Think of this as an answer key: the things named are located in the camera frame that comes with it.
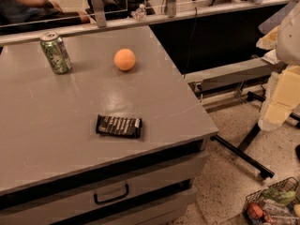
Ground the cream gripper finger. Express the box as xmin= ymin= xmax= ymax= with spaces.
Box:
xmin=256 ymin=26 xmax=278 ymax=50
xmin=258 ymin=66 xmax=300 ymax=131

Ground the orange fruit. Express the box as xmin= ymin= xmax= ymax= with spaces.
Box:
xmin=114 ymin=49 xmax=136 ymax=71

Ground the metal railing with posts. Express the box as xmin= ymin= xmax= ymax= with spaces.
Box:
xmin=0 ymin=0 xmax=300 ymax=47

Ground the clear plastic water bottle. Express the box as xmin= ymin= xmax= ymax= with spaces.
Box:
xmin=131 ymin=4 xmax=147 ymax=21

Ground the seated person in blue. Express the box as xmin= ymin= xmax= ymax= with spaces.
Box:
xmin=0 ymin=0 xmax=90 ymax=36

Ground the black rxbar chocolate wrapper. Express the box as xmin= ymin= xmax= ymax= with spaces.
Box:
xmin=96 ymin=115 xmax=143 ymax=139

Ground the wire basket with groceries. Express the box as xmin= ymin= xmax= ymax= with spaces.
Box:
xmin=242 ymin=177 xmax=300 ymax=225

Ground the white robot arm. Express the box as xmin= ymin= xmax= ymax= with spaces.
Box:
xmin=257 ymin=3 xmax=300 ymax=131

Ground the black metal stand frame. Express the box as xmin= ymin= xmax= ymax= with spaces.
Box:
xmin=210 ymin=92 xmax=300 ymax=179

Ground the black drawer handle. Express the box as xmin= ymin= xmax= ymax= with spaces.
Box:
xmin=93 ymin=183 xmax=129 ymax=205

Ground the grey drawer cabinet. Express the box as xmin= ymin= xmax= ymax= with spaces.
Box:
xmin=0 ymin=139 xmax=211 ymax=225

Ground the green soda can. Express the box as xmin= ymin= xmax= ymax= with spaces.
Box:
xmin=40 ymin=32 xmax=72 ymax=74

